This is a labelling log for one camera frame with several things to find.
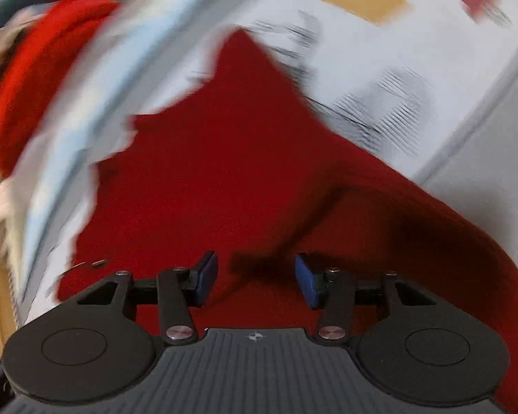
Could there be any red folded blanket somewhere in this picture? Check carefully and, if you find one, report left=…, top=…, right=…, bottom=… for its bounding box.
left=0, top=0, right=122, bottom=178

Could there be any light blue bed sheet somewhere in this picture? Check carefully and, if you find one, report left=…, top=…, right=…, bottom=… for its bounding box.
left=21, top=0, right=294, bottom=229

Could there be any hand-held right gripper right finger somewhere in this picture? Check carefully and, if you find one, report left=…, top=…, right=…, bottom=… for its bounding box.
left=294, top=252, right=440, bottom=342

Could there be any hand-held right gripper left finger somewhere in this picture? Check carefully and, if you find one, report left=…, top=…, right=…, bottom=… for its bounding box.
left=74, top=250, right=220, bottom=346

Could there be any red knitted sweater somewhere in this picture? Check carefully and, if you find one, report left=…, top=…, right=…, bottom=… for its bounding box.
left=54, top=28, right=518, bottom=414

